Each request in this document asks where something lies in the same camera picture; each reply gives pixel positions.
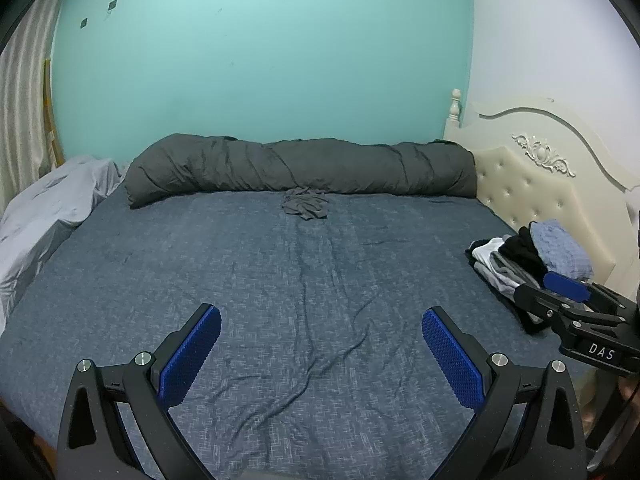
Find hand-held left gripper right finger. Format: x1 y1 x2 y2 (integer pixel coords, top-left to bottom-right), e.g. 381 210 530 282
421 306 587 480

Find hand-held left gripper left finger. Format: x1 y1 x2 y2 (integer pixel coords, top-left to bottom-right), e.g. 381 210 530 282
56 303 223 480

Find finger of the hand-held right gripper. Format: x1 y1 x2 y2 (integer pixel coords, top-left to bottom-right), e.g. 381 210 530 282
544 271 626 313
514 284 576 328

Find grey boxer shorts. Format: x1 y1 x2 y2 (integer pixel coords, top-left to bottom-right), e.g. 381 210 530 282
281 186 331 222

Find black garment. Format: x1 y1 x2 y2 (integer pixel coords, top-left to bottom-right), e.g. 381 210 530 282
500 226 551 333

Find cream tufted headboard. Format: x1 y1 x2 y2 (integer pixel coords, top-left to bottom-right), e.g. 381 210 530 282
442 97 640 306

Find bed with blue-grey sheet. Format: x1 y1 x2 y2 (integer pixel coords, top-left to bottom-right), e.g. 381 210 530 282
0 191 596 480

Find light grey blanket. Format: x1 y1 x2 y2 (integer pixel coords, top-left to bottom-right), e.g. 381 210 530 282
0 156 126 331

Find dark grey rolled duvet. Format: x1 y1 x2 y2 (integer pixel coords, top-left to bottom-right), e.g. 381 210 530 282
124 133 478 209

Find beige striped curtain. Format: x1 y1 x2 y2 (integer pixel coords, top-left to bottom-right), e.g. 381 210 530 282
0 0 68 211

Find wooden window frame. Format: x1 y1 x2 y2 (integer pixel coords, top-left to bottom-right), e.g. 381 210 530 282
44 57 66 166

